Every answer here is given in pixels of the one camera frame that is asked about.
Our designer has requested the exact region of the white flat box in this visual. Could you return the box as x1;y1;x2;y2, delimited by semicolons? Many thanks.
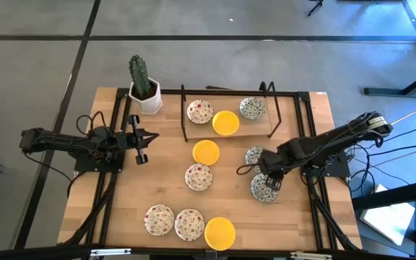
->
358;183;416;247

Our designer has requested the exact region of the silver metal bracket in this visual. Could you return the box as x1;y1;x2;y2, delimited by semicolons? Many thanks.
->
290;251;334;260
90;248;132;257

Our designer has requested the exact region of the teal bowl grey patterned inside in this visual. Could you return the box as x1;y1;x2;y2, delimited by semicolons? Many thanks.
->
239;96;267;121
244;146;266;173
250;173;280;203

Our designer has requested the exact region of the green cactus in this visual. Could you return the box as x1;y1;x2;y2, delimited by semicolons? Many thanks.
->
128;54;152;99

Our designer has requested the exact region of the black tripod leg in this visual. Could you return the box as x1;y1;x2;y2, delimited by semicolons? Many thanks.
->
307;0;325;17

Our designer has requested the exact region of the green bowl red floral inside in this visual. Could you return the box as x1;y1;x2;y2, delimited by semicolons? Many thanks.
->
184;162;214;192
174;208;206;242
186;99;215;125
143;204;176;237

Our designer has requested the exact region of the yellow plastic bowl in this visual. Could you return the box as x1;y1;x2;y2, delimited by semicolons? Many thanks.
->
212;110;241;137
204;216;237;251
192;139;220;166

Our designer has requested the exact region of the black metal stand base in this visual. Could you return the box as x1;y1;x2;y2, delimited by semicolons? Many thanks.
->
363;64;416;100

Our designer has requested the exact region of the black metal desk frame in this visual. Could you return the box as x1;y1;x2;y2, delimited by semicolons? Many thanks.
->
351;178;416;260

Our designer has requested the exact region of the black floor cable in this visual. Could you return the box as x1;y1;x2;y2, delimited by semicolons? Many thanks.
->
381;122;416;145

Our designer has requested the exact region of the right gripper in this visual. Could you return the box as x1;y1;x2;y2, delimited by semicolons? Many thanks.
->
256;150;287;192

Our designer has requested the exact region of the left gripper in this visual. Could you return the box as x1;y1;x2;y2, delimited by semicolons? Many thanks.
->
119;114;160;165

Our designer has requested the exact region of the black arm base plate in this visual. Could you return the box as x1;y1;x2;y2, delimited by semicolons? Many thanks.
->
73;150;126;173
299;149;351;178

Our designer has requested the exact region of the black rig frame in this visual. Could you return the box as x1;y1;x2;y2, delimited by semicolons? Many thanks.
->
0;245;416;260

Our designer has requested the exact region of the white hexagonal plant pot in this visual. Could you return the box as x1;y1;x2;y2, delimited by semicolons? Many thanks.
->
128;77;164;116

